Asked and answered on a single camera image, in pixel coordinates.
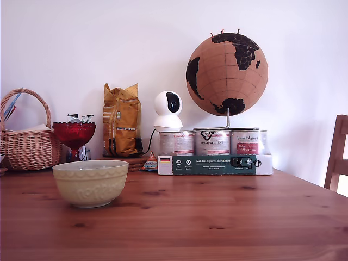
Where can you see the golden coffee bag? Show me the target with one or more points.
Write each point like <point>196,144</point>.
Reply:
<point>121,123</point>

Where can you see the pale green ceramic bowl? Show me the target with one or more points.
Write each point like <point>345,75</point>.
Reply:
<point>91,185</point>

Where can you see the food can with text label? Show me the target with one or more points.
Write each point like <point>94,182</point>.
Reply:
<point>176,142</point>

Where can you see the small triangular snack packet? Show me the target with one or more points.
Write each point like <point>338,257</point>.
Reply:
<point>149,162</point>

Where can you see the food can with black logo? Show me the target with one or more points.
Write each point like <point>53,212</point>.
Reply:
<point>212,142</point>

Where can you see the round woven trivet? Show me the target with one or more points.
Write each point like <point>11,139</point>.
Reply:
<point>136,162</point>

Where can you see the green and white cardboard tray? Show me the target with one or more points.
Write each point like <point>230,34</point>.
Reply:
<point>214,165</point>

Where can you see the food can with red label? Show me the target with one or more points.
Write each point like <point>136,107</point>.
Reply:
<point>247,142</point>

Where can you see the cork globe on metal stand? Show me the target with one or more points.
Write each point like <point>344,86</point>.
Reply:
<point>227,73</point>

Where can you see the white sachet in dish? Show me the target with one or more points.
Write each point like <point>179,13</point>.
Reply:
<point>87,118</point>
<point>73,118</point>

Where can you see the wooden chair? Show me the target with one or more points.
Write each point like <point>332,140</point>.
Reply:
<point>337,155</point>

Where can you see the white round security camera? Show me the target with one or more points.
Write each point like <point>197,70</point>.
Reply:
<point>168,111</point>

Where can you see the red glass pedestal dish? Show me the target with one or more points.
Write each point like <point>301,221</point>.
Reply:
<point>74,135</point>

